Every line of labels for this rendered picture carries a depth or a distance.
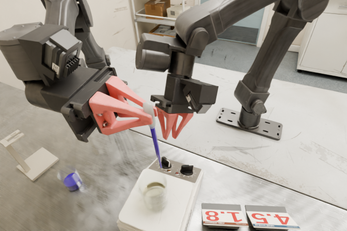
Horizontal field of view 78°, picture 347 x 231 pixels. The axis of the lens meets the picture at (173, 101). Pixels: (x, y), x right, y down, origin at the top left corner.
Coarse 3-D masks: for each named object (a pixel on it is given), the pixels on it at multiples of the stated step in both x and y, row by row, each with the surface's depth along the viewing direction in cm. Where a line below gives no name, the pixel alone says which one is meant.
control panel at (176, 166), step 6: (156, 162) 55; (174, 162) 56; (150, 168) 52; (156, 168) 52; (162, 168) 52; (174, 168) 53; (180, 168) 54; (198, 168) 55; (168, 174) 50; (174, 174) 50; (180, 174) 51; (198, 174) 52; (186, 180) 49; (192, 180) 49
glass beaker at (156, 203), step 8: (144, 176) 40; (152, 176) 42; (160, 176) 41; (136, 184) 39; (144, 184) 42; (160, 192) 37; (144, 200) 39; (152, 200) 38; (160, 200) 39; (168, 200) 43; (152, 208) 40; (160, 208) 40
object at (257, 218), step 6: (252, 216) 47; (258, 216) 47; (264, 216) 47; (270, 216) 47; (276, 216) 47; (282, 216) 47; (288, 216) 47; (258, 222) 44; (264, 222) 44; (270, 222) 44; (276, 222) 44; (282, 222) 44; (288, 222) 44
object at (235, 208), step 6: (204, 204) 50; (210, 204) 50; (216, 204) 50; (222, 204) 50; (228, 204) 50; (234, 204) 50; (216, 210) 49; (222, 210) 49; (228, 210) 49; (234, 210) 49; (240, 210) 49; (246, 222) 44; (234, 228) 46
